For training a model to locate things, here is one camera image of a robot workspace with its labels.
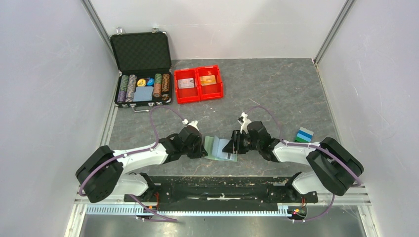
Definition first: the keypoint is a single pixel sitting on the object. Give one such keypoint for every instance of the white card in bin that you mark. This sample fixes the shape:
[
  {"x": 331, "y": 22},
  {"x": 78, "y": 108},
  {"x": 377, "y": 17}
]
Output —
[{"x": 186, "y": 83}]

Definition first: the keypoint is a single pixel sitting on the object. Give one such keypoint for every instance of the green card holder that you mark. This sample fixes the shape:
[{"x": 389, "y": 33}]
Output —
[{"x": 208, "y": 146}]

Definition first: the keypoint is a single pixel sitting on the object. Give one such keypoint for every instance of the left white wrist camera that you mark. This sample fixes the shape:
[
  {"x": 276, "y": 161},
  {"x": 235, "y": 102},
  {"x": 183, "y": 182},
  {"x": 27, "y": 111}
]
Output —
[{"x": 193, "y": 123}]

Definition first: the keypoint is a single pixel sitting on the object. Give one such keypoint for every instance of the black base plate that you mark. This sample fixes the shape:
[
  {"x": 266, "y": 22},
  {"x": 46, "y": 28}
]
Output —
[{"x": 222, "y": 193}]

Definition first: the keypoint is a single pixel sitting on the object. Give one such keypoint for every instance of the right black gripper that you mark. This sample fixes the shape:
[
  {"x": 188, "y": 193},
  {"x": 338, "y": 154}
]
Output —
[{"x": 235, "y": 145}]

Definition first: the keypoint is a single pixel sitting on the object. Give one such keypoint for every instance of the red bin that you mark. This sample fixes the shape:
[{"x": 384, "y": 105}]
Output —
[
  {"x": 186, "y": 95},
  {"x": 210, "y": 92}
]

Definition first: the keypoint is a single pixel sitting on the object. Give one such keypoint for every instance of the right red bin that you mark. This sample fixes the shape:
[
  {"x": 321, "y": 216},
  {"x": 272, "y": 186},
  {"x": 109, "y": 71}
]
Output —
[{"x": 210, "y": 92}]

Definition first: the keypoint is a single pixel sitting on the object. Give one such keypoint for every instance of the left red bin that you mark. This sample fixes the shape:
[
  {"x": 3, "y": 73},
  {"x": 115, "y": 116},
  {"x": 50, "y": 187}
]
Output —
[{"x": 186, "y": 95}]

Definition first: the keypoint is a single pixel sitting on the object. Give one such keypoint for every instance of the white credit card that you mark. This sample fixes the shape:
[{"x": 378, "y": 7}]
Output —
[{"x": 219, "y": 154}]

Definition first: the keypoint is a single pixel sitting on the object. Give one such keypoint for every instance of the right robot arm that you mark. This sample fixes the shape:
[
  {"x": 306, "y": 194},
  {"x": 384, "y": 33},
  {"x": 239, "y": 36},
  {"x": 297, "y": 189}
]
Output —
[{"x": 333, "y": 168}]

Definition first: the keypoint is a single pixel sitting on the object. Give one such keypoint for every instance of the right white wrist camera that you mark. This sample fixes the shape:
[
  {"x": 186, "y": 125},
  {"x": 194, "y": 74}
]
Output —
[{"x": 244, "y": 122}]

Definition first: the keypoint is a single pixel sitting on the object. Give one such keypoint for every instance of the blue green card stack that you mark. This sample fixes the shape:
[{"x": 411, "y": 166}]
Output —
[{"x": 304, "y": 135}]

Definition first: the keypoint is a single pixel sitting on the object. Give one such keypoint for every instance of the black poker chip case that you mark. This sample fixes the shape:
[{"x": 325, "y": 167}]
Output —
[{"x": 143, "y": 56}]

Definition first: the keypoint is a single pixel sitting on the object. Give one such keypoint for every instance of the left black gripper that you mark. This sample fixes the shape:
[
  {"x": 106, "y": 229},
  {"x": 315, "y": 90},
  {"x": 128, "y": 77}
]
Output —
[{"x": 200, "y": 152}]

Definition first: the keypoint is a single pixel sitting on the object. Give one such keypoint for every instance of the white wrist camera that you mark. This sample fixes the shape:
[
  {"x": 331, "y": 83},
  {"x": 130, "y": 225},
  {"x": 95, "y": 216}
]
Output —
[
  {"x": 244, "y": 122},
  {"x": 193, "y": 123}
]

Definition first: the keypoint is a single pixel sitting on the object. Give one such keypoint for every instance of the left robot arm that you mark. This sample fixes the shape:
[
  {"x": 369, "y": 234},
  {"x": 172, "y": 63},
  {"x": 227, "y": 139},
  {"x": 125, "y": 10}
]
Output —
[{"x": 107, "y": 172}]

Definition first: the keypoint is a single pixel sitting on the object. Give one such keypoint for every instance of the yellow dealer chip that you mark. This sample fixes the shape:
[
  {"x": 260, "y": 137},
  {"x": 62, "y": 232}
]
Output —
[{"x": 141, "y": 82}]

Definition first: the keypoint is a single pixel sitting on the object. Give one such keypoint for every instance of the blue playing card deck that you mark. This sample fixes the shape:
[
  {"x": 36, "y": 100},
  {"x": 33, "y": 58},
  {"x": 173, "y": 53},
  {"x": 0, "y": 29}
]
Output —
[{"x": 143, "y": 93}]

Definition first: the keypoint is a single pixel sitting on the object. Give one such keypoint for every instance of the aluminium frame rail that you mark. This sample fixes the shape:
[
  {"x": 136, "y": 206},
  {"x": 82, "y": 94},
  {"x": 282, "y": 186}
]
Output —
[{"x": 222, "y": 212}]

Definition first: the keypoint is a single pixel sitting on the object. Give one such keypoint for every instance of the orange card in bin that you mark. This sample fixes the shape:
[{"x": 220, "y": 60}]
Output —
[{"x": 208, "y": 80}]

